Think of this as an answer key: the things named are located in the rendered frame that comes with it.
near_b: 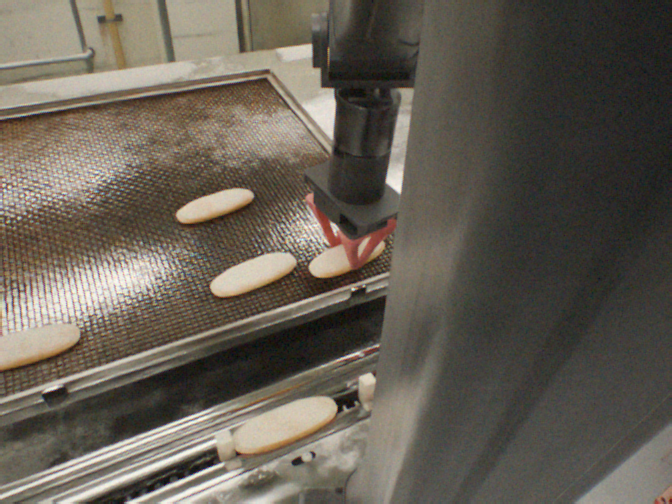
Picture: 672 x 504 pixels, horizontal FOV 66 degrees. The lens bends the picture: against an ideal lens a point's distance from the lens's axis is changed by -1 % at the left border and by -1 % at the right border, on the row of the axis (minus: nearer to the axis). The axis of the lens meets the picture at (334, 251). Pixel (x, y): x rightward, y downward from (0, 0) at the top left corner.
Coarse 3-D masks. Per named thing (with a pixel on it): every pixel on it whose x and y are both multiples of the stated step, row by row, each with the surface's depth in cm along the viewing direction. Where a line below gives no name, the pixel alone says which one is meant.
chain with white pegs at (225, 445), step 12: (360, 384) 50; (372, 384) 49; (360, 396) 51; (372, 396) 50; (348, 408) 50; (228, 432) 44; (228, 444) 44; (216, 456) 46; (228, 456) 45; (192, 468) 45; (204, 468) 45; (156, 480) 44; (168, 480) 44; (132, 492) 43; (144, 492) 43
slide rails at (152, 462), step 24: (336, 384) 51; (264, 408) 49; (360, 408) 49; (216, 432) 47; (312, 432) 47; (144, 456) 45; (168, 456) 45; (192, 456) 45; (240, 456) 45; (264, 456) 45; (96, 480) 43; (120, 480) 43; (192, 480) 43
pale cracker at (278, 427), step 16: (304, 400) 49; (320, 400) 49; (256, 416) 47; (272, 416) 47; (288, 416) 47; (304, 416) 47; (320, 416) 47; (240, 432) 46; (256, 432) 46; (272, 432) 46; (288, 432) 46; (304, 432) 46; (240, 448) 45; (256, 448) 45; (272, 448) 45
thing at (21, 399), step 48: (96, 96) 80; (144, 96) 82; (192, 96) 84; (240, 96) 85; (288, 96) 85; (48, 144) 72; (144, 144) 73; (192, 144) 74; (240, 144) 75; (288, 144) 76; (0, 192) 64; (144, 192) 66; (288, 192) 68; (48, 240) 59; (96, 240) 59; (192, 240) 60; (240, 240) 61; (96, 288) 54; (0, 336) 49; (0, 384) 46; (48, 384) 46
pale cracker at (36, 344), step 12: (60, 324) 50; (12, 336) 48; (24, 336) 48; (36, 336) 48; (48, 336) 48; (60, 336) 49; (72, 336) 49; (0, 348) 47; (12, 348) 47; (24, 348) 47; (36, 348) 47; (48, 348) 48; (60, 348) 48; (0, 360) 46; (12, 360) 47; (24, 360) 47; (36, 360) 47
